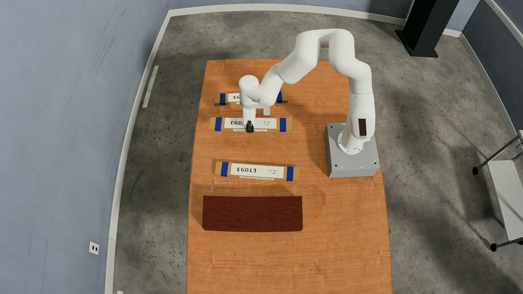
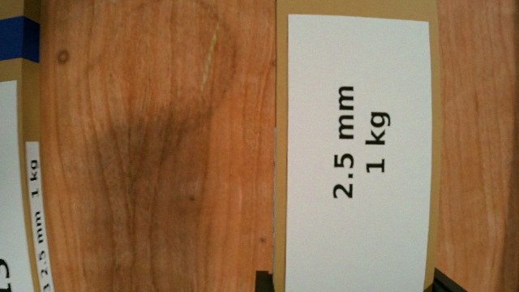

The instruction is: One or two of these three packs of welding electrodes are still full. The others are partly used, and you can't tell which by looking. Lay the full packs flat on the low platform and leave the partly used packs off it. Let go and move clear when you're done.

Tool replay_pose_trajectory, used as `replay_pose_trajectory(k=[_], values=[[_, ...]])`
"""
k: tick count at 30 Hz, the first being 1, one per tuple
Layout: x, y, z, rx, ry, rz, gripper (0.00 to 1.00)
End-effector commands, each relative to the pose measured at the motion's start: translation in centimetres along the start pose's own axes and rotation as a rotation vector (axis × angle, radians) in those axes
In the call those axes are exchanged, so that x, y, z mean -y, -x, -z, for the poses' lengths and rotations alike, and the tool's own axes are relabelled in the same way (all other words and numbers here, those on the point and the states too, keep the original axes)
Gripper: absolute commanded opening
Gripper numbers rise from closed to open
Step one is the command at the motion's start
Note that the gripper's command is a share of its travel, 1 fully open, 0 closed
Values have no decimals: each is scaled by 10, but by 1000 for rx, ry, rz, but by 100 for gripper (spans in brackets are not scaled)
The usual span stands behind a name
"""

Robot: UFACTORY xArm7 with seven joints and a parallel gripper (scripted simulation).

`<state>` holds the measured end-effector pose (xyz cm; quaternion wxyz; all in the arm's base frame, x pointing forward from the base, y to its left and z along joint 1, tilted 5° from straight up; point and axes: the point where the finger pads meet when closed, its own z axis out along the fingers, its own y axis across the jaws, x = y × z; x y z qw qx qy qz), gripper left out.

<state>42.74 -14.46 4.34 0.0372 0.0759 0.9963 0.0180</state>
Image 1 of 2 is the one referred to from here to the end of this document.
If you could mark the tan cardboard pack with white label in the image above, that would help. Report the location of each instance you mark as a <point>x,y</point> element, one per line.
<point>253,171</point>
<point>261,124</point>
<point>233,98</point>

